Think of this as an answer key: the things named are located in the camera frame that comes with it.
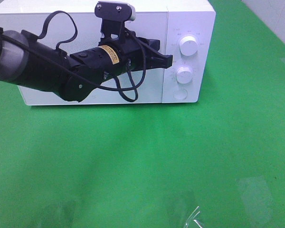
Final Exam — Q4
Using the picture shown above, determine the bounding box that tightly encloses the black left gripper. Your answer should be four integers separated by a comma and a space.
98, 29, 173, 76

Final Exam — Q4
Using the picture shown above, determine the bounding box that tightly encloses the white microwave knob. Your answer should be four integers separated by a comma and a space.
179, 35, 198, 57
176, 66, 193, 84

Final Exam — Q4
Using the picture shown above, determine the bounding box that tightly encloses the round door release button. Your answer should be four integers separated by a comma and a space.
173, 88, 188, 100

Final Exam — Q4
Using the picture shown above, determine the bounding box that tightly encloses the white microwave door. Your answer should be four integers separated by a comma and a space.
0, 12, 167, 105

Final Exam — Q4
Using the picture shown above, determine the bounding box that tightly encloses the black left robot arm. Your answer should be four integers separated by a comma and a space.
0, 28, 173, 102

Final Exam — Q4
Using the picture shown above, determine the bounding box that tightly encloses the white microwave oven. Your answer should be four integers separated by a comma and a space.
0, 0, 216, 103

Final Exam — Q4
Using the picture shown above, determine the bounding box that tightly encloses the clear tape patch right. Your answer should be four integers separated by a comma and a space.
237, 176, 273, 228

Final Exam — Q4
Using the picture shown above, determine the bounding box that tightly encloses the clear tape strip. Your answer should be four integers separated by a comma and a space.
183, 206, 205, 228

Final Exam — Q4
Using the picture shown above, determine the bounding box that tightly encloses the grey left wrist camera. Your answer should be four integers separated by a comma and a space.
95, 1, 136, 43

